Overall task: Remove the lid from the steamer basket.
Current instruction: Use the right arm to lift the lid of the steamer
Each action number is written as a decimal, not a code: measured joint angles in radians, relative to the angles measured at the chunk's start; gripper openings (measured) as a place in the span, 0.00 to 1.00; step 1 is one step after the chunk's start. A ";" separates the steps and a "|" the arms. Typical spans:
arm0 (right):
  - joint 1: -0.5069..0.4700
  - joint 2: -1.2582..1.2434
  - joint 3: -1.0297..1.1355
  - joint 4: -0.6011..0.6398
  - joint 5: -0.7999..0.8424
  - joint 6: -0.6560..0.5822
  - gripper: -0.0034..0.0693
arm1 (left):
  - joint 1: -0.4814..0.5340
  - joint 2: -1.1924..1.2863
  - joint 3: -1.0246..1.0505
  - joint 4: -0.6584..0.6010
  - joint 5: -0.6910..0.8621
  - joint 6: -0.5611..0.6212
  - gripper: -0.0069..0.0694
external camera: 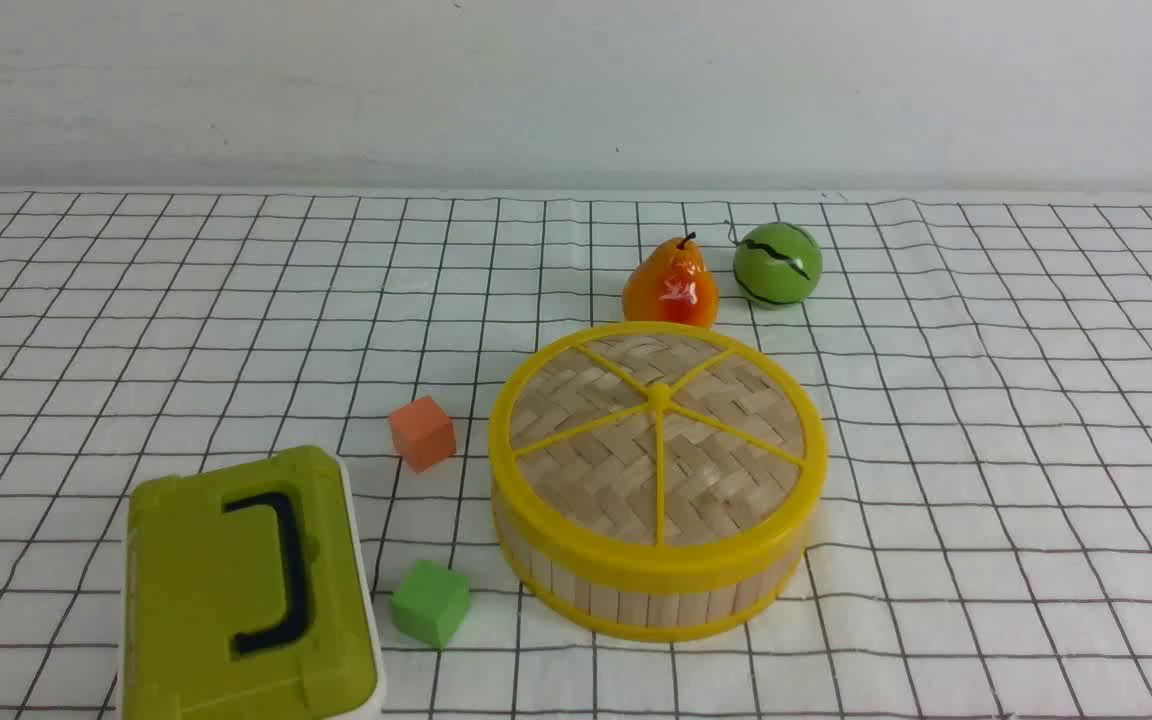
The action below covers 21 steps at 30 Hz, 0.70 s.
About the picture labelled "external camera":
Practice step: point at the white black-grid tablecloth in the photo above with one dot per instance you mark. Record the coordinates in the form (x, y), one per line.
(983, 365)

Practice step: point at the orange toy pear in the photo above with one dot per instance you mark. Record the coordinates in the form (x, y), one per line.
(674, 285)

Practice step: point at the yellow-rimmed woven bamboo steamer lid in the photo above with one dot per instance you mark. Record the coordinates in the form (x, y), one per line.
(656, 458)

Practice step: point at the yellow-rimmed bamboo steamer basket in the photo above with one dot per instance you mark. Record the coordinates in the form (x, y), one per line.
(652, 615)

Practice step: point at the green toy watermelon ball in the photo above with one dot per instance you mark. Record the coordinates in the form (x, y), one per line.
(777, 264)

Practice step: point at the olive green lidded box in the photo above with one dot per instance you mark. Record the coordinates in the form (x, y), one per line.
(245, 596)

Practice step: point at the orange foam cube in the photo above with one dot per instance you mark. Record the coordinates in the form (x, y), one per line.
(422, 433)

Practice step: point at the green foam cube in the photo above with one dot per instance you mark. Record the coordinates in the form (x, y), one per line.
(431, 603)

